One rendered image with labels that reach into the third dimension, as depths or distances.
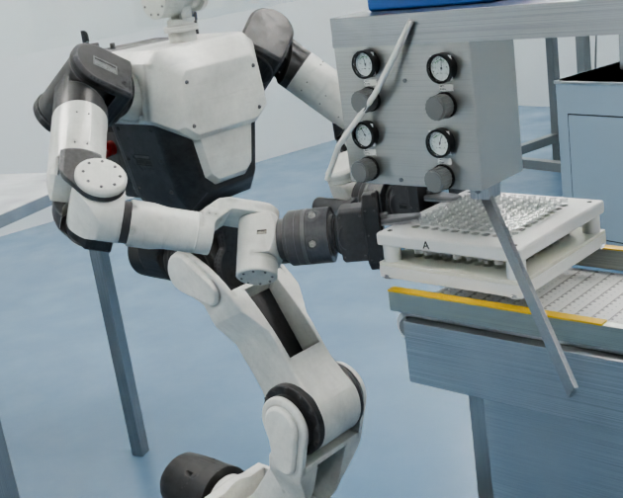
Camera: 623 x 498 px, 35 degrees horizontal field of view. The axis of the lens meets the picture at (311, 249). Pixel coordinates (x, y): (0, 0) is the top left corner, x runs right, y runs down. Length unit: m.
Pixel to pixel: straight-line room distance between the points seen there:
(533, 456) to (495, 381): 0.14
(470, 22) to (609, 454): 0.61
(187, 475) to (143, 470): 0.80
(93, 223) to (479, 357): 0.60
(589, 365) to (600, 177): 2.89
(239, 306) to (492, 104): 0.73
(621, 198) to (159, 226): 2.88
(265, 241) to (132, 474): 1.63
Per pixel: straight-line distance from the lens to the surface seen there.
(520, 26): 1.19
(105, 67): 1.71
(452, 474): 2.77
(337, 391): 1.84
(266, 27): 1.97
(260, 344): 1.85
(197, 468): 2.25
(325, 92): 1.97
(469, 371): 1.43
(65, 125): 1.60
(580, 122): 4.17
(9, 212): 2.58
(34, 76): 6.27
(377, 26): 1.31
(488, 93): 1.27
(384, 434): 3.01
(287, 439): 1.83
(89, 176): 1.49
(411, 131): 1.31
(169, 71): 1.74
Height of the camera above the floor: 1.42
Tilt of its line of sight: 17 degrees down
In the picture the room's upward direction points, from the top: 8 degrees counter-clockwise
